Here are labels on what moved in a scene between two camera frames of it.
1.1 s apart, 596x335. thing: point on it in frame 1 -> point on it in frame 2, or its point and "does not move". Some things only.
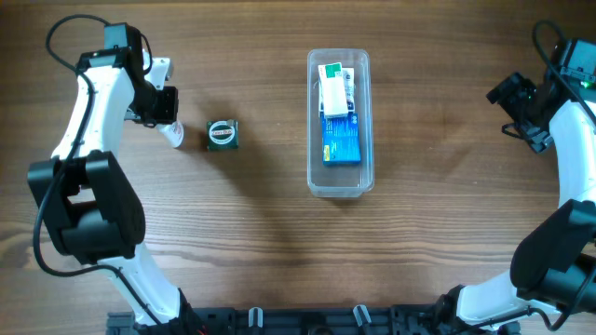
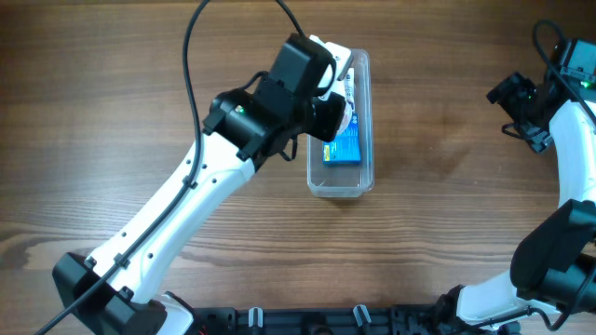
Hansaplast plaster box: [349, 79] does not move
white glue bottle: [173, 131] -> [346, 119]
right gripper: [512, 96] does not move
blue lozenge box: [341, 142] does not move
